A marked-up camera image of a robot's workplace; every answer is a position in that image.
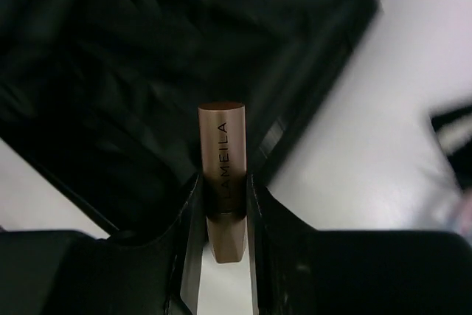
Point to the zebra print cloth pouch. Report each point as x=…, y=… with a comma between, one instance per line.
x=452, y=129

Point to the rose gold lipstick tube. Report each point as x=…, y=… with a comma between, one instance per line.
x=222, y=127

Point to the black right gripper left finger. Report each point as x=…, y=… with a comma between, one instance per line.
x=154, y=271

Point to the black hard-shell suitcase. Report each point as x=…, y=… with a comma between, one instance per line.
x=101, y=96

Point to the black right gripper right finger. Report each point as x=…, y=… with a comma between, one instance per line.
x=296, y=269

